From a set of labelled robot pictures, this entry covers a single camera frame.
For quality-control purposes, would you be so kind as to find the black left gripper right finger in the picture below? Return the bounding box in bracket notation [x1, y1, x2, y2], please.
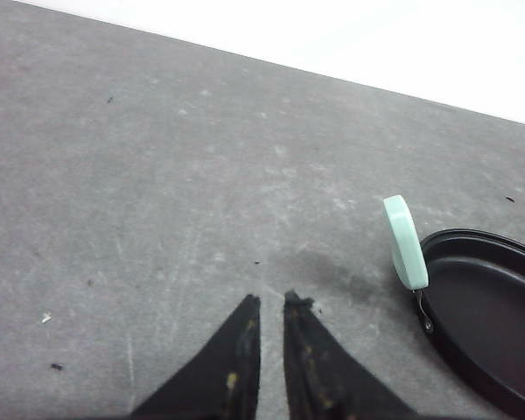
[283, 290, 419, 418]

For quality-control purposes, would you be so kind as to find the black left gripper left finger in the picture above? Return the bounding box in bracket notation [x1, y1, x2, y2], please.
[131, 294, 261, 417]

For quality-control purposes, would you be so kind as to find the black pan with mint handle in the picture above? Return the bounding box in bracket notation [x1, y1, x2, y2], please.
[382, 195, 525, 419]

